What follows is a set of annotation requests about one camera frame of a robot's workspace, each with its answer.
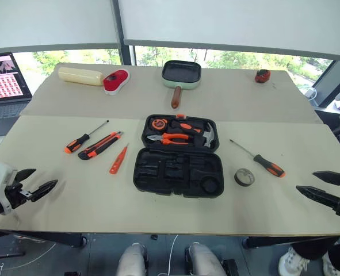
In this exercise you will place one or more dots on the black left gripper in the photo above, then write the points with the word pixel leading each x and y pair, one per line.
pixel 15 192

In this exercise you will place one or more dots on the orange black utility knife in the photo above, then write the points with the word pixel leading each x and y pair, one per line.
pixel 97 146

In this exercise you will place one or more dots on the orange voltage tester pen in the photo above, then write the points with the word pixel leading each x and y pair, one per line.
pixel 116 164

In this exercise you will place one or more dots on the black tool case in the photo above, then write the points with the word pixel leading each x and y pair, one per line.
pixel 175 175

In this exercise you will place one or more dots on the black table leg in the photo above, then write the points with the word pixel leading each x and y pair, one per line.
pixel 57 238
pixel 273 242

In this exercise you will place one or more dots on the black trouser leg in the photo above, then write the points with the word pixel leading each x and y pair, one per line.
pixel 330 250

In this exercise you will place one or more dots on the beige table cover sheet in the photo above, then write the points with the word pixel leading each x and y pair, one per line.
pixel 230 97
pixel 100 207

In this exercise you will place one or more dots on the white sneaker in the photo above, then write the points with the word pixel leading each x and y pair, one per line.
pixel 329 267
pixel 293 263

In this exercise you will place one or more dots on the black electrical tape roll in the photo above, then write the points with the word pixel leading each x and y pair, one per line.
pixel 238 181

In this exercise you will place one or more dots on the white charger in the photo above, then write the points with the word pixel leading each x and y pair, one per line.
pixel 310 92

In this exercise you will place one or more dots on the black computer monitor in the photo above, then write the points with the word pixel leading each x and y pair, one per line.
pixel 330 83

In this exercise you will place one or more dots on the open laptop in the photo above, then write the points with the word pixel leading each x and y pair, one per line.
pixel 3 77

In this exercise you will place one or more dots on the pale yellow cylinder roll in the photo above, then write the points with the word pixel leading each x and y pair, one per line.
pixel 80 76

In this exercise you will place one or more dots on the grey robot left leg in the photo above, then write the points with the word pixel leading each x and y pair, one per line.
pixel 130 258

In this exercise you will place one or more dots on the grey robot leg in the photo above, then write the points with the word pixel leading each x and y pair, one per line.
pixel 204 258
pixel 130 258

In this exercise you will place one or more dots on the small red toy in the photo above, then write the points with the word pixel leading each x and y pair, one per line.
pixel 262 76

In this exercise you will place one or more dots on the red and white oval gadget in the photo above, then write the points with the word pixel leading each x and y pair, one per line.
pixel 115 82

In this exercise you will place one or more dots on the small black floor object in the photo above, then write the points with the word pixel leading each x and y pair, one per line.
pixel 154 237

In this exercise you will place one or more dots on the orange black tape measure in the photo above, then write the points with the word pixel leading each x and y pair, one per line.
pixel 159 124

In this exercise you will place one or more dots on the grey robot right leg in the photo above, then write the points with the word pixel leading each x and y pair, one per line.
pixel 204 258

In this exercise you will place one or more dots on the white roller blind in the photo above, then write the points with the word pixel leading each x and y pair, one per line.
pixel 230 23
pixel 49 23

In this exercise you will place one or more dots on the grey window post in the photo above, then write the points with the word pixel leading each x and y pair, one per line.
pixel 126 54

